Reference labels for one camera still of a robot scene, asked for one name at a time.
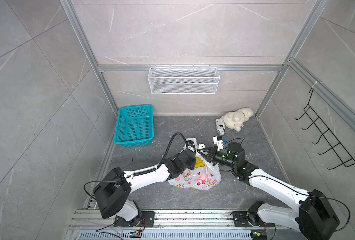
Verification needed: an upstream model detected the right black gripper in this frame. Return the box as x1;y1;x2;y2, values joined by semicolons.
197;146;236;170

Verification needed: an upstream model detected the black wire hook rack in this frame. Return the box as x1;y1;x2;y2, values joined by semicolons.
294;88;355;170

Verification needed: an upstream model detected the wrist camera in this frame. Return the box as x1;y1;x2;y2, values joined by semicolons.
213;136;227;151
187;140;195;148

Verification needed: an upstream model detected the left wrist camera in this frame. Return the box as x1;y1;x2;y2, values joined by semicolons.
187;140;195;148

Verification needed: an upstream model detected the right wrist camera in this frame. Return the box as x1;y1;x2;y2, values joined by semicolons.
213;136;227;151

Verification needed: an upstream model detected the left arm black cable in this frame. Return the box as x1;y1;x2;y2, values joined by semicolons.
83;132;189;200

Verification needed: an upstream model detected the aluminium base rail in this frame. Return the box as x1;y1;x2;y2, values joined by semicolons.
65;210;304;240

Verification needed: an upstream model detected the white wire mesh shelf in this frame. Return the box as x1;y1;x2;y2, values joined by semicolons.
148;67;220;95

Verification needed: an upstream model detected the white printed plastic bag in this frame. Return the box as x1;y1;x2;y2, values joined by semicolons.
168;153;221;191

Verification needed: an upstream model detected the white plush toy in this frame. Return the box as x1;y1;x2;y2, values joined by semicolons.
221;108;253;132

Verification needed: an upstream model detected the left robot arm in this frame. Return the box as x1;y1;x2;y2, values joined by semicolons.
92;149;196;227

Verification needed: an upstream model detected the teal plastic basket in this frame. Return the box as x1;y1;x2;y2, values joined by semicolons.
113;105;154;148

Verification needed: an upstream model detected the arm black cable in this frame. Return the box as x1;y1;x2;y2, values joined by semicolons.
249;175;351;232
83;132;189;200

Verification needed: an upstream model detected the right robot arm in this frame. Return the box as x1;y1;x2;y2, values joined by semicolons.
197;143;340;240

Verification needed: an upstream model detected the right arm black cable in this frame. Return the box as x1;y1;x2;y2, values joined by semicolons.
249;175;351;232

